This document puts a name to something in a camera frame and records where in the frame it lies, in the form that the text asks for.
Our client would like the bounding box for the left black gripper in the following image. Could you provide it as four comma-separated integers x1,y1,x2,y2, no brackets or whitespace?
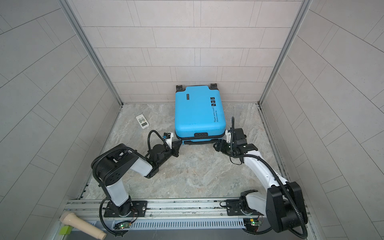
155,140,183,169

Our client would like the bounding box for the blue suitcase with black lining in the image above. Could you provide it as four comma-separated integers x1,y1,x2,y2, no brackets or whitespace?
175,84,226,145

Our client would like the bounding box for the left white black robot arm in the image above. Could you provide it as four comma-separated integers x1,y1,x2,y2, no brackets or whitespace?
91,130,183,217

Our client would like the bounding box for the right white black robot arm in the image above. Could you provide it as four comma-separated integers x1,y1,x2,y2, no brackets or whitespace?
214,127,308,239

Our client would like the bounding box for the white remote control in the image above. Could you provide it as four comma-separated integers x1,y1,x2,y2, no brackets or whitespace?
136,114,149,129

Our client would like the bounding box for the right circuit board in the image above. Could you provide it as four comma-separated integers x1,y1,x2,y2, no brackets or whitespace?
243,219,263,233

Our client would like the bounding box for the circuit board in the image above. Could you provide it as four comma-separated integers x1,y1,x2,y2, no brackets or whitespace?
243,219,263,233
114,221,132,230

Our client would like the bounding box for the left circuit board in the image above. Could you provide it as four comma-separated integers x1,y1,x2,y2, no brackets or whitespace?
114,221,132,230

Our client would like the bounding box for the green block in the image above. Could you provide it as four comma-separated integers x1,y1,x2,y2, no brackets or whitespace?
59,226,73,236

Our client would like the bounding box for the aluminium mounting rail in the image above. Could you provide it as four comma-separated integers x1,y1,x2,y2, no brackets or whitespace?
65,197,267,221

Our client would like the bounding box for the beige cylinder handle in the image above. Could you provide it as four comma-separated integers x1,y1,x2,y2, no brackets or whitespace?
60,212,107,240

